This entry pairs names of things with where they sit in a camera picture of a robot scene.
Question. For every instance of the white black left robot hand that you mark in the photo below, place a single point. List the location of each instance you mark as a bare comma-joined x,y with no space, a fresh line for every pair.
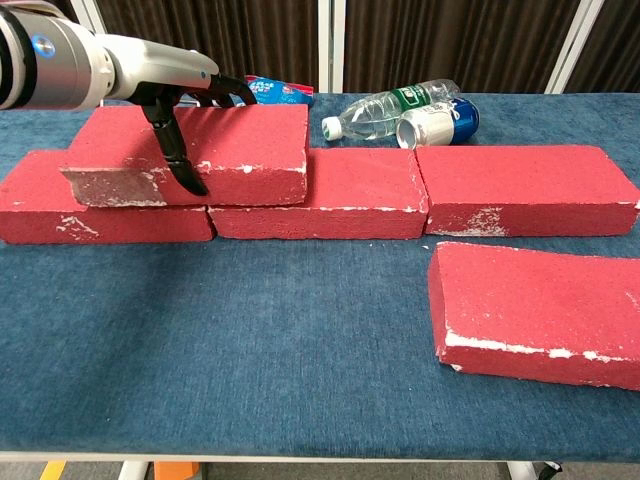
160,62

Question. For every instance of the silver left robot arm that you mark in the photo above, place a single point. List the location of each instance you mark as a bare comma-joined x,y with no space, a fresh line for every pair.
55,60

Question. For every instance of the dark brown curtain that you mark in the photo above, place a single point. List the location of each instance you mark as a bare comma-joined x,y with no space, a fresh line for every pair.
250,35

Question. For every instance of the blue snack bag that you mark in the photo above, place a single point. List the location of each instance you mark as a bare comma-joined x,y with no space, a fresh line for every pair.
280,92

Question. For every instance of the clear plastic water bottle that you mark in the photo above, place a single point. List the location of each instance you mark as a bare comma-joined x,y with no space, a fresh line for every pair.
370,115

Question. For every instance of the blue white drink can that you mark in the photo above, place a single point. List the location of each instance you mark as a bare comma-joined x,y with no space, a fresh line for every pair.
435,127

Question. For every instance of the blue table cloth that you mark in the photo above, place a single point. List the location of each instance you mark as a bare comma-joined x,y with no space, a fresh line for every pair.
330,325

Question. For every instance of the orange object under table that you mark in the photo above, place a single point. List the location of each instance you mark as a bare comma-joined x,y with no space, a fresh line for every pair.
175,471

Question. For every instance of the white table leg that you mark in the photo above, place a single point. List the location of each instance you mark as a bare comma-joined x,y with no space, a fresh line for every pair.
522,471
132,471

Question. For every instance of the yellow floor tape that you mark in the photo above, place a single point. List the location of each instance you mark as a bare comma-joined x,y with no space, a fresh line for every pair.
52,471

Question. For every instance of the white slanted frame post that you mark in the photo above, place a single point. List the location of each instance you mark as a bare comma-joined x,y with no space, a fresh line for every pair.
87,10
575,45

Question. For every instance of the white vertical frame post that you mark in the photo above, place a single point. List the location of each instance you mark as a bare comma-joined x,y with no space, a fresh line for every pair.
331,40

